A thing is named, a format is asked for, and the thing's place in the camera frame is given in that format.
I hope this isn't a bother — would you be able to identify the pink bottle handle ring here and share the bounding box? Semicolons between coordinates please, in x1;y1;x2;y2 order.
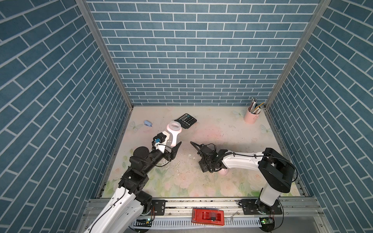
161;120;183;148

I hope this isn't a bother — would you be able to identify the clear baby bottle body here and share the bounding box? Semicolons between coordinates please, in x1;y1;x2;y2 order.
170;131;180;147

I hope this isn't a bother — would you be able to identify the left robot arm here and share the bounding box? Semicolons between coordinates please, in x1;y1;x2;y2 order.
85;133;182;233

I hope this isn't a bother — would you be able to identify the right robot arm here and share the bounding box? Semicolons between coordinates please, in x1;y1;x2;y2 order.
191;142;298;215

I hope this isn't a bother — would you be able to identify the pink bottle cap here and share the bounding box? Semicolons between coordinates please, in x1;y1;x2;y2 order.
218;169;229;176

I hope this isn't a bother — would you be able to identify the small blue eraser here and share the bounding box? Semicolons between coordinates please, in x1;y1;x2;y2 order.
144;120;153;127

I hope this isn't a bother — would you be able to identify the black calculator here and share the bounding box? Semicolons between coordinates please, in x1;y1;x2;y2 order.
175;113;197;129

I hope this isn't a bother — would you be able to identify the pink pen cup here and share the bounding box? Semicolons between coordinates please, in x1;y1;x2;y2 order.
243;108;260;124

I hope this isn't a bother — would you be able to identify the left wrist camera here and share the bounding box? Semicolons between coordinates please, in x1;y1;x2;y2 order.
152;133;168;153

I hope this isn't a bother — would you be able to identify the red box on rail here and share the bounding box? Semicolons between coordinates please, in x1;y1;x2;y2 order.
191;209;225;226

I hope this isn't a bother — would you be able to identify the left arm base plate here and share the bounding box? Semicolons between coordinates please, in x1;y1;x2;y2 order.
141;199;166;216

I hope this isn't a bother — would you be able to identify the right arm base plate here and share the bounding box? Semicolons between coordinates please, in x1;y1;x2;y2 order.
237;198;283;215

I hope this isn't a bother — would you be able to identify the aluminium front rail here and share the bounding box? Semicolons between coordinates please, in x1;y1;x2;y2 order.
81;197;324;227

